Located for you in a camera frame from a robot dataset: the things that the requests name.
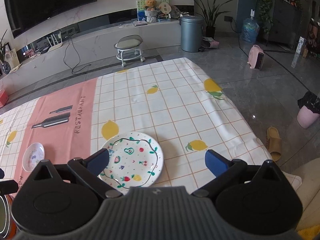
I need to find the small white sticker dish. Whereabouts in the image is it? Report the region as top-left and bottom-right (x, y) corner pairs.
(22, 142), (45, 172)

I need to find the white painted fruit plate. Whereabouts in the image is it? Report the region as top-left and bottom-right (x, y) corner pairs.
(99, 132), (164, 194)

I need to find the green ceramic bowl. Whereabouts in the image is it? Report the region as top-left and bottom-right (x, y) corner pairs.
(0, 198), (7, 233)

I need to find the yellow slipper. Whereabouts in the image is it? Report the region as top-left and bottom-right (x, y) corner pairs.
(266, 127), (282, 161)

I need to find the lemon checkered tablecloth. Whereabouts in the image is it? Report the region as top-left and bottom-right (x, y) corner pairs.
(0, 57), (303, 198)

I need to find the pink storage box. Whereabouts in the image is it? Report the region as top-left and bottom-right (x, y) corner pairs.
(0, 89), (9, 108)

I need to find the pink bin with bag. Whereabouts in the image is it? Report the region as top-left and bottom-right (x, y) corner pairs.
(297, 91), (320, 129)

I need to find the pink small heater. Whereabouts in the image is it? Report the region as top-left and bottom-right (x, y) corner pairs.
(248, 44), (265, 70)

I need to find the blue vase with plant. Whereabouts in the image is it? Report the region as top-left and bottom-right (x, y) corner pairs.
(0, 30), (11, 75)

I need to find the white wifi router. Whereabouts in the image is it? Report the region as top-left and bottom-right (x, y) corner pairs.
(47, 32), (63, 52)

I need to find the white rolling stool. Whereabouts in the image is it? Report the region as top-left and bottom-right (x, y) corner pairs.
(114, 35), (145, 67)

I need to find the blue water jug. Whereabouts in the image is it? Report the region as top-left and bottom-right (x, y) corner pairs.
(241, 9), (260, 44)

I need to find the grey trash can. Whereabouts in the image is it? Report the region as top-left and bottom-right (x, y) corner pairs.
(180, 15), (204, 53)

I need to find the potted floor plant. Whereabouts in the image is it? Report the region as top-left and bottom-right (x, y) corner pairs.
(193, 0), (234, 38)

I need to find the teddy bear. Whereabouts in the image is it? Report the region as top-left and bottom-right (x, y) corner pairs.
(144, 0), (157, 23)

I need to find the black power cable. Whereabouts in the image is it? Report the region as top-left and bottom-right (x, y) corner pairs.
(62, 36), (92, 75)

